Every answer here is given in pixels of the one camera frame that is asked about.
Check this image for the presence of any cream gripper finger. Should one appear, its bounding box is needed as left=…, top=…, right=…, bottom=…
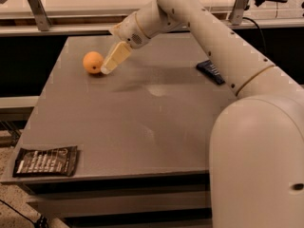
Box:
left=101, top=42, right=132, bottom=75

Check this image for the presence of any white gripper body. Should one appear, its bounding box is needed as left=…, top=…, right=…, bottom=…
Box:
left=110, top=12, right=150, bottom=49

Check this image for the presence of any orange fruit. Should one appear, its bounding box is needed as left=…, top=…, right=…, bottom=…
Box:
left=83, top=51, right=104, bottom=74

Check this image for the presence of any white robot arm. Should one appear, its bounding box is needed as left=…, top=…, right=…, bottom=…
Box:
left=102, top=0, right=304, bottom=228

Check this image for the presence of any black rxbar chocolate packet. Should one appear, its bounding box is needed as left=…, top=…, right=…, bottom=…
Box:
left=12, top=146, right=78, bottom=178

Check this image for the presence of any blue snack bar wrapper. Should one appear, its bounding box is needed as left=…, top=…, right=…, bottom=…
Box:
left=196, top=60, right=225, bottom=86

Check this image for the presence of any grey table with drawers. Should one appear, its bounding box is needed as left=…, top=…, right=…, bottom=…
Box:
left=2, top=33, right=235, bottom=227

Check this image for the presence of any left metal bracket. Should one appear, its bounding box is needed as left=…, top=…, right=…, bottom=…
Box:
left=28, top=0, right=51, bottom=31

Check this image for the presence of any metal bracket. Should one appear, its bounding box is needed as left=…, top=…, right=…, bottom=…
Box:
left=229, top=0, right=248, bottom=26
left=28, top=0, right=51, bottom=31

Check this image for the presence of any grey counter shelf rail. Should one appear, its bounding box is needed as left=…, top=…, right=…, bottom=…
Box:
left=0, top=9, right=304, bottom=35

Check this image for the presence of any right metal bracket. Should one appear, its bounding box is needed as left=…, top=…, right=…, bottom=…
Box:
left=229, top=0, right=248, bottom=26

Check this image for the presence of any black power cable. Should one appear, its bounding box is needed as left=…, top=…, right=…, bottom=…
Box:
left=242, top=16, right=269, bottom=49

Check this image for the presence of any black floor cable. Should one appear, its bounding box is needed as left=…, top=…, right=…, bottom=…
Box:
left=0, top=199, right=50, bottom=228

